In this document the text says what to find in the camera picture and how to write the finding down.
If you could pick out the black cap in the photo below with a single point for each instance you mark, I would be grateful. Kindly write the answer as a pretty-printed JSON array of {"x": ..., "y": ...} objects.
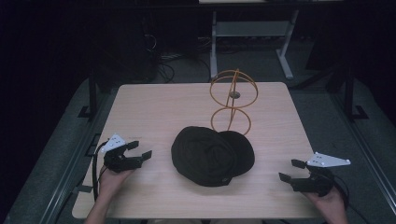
[{"x": 205, "y": 155}]

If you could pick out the grey metal desk frame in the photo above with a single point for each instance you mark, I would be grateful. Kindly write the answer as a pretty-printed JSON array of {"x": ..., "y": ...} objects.
[{"x": 249, "y": 28}]

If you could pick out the dark computer tower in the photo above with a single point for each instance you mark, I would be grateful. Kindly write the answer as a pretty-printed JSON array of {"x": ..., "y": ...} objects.
[{"x": 134, "y": 53}]

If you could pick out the person's left hand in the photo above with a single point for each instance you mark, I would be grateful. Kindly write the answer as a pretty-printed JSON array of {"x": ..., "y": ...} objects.
[{"x": 109, "y": 183}]

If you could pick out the black metal stand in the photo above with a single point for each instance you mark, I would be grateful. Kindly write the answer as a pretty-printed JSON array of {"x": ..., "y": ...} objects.
[
  {"x": 92, "y": 93},
  {"x": 349, "y": 93}
]

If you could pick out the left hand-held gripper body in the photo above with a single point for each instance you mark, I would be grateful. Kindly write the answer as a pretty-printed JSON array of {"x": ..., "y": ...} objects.
[{"x": 120, "y": 162}]

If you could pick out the person's right hand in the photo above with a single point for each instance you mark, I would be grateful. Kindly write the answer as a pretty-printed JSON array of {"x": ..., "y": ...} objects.
[{"x": 333, "y": 203}]

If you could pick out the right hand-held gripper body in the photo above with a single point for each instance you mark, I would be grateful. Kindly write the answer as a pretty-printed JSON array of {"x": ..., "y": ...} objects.
[{"x": 317, "y": 183}]

